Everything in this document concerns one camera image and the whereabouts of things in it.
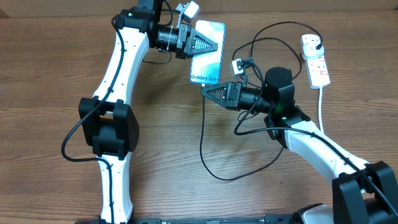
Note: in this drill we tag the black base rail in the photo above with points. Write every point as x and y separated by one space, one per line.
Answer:
211 220

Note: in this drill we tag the white charger plug adapter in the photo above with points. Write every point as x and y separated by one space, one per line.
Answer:
310 51

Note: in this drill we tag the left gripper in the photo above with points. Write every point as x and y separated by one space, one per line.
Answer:
193 35

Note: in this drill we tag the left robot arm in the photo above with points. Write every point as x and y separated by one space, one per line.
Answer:
109 125

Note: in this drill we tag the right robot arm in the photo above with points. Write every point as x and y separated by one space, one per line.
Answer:
362 192

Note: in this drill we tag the white power strip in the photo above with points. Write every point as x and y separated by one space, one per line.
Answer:
317 70

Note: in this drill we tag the Samsung Galaxy smartphone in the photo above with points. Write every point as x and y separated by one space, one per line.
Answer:
206 67

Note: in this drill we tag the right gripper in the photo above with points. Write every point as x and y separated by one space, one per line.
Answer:
232 95

